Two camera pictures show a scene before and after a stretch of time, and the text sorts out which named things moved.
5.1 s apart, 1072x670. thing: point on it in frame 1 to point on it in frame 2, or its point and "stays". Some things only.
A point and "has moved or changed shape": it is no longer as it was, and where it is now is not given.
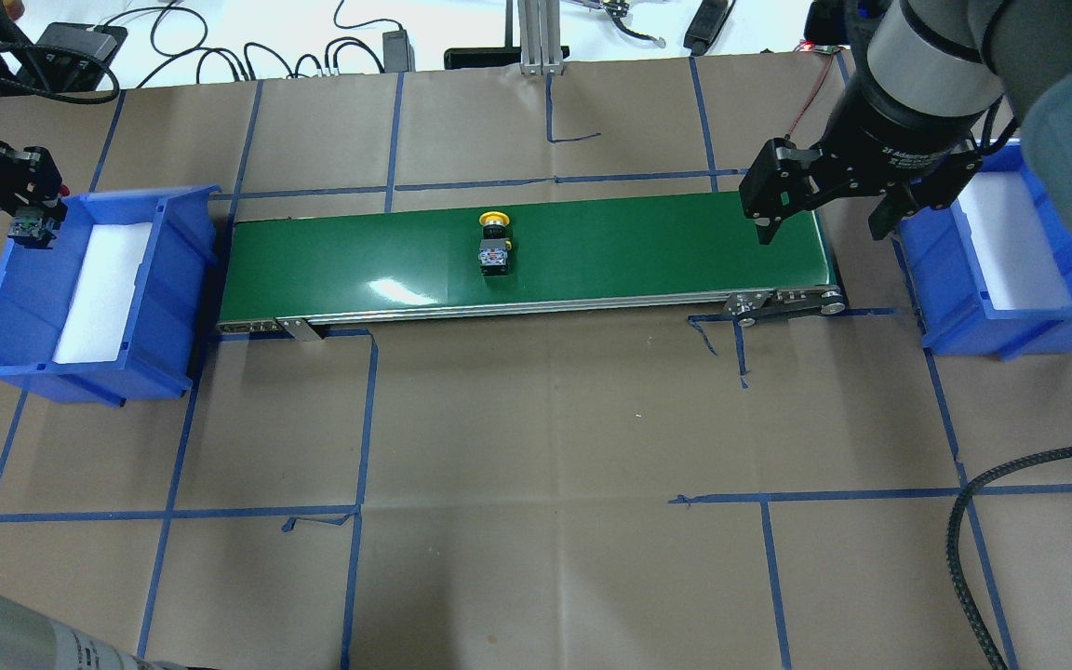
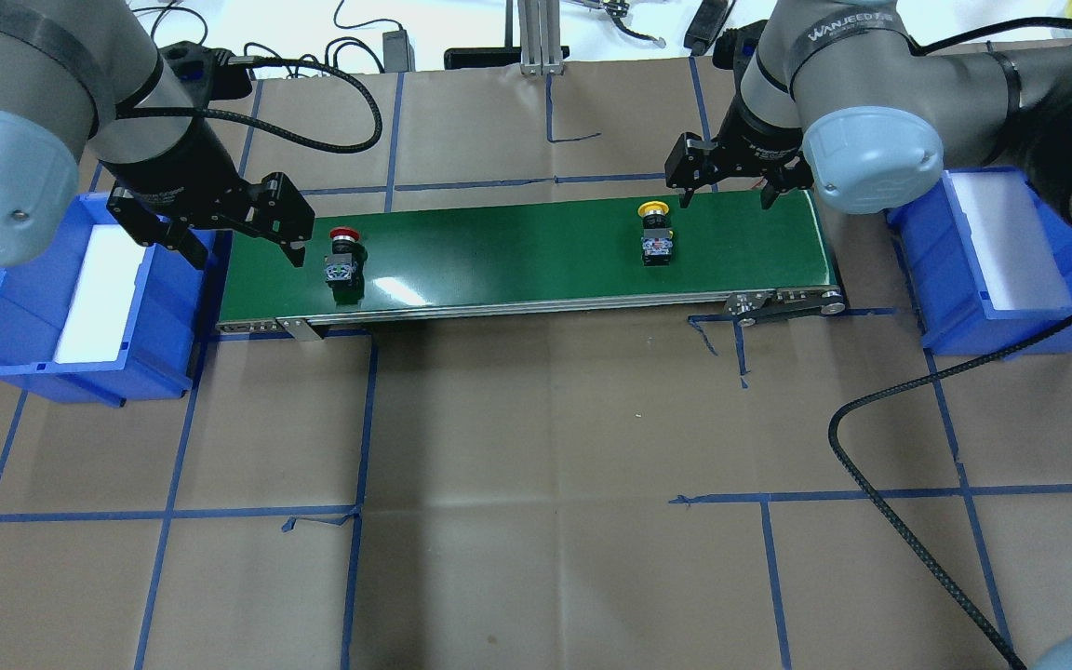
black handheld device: (710, 17) stays
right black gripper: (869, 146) to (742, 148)
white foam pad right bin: (1018, 261) stays
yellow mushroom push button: (494, 245) to (657, 239)
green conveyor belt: (292, 273) stays
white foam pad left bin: (105, 293) stays
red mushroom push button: (33, 230) has moved or changed shape
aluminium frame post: (540, 30) stays
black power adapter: (398, 54) stays
